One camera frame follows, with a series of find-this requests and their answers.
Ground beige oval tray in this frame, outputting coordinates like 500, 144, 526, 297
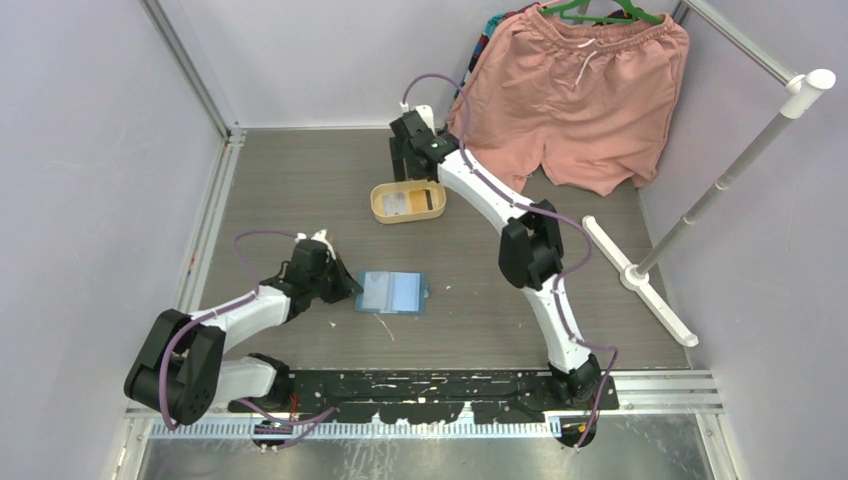
370, 180, 447, 225

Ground pink shorts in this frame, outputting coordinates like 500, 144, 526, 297
452, 7, 690, 196

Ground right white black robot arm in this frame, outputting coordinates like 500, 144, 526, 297
389, 110, 604, 411

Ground grey white clothes rack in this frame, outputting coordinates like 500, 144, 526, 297
581, 68, 837, 348

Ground white credit card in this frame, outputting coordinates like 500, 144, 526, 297
381, 191, 410, 217

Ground colourful patterned garment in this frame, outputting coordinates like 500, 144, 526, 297
439, 2, 539, 140

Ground aluminium frame rail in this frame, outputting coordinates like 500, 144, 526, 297
125, 125, 246, 419

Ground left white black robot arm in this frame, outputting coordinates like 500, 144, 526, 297
123, 236, 363, 429

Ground gold striped credit card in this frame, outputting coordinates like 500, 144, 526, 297
409, 189, 434, 214

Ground blue card holder wallet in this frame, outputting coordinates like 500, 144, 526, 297
355, 271, 429, 315

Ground green clothes hanger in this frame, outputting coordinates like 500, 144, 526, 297
539, 0, 664, 25

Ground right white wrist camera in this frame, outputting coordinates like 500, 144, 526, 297
400, 102, 436, 133

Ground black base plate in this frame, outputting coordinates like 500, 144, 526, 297
252, 369, 619, 425

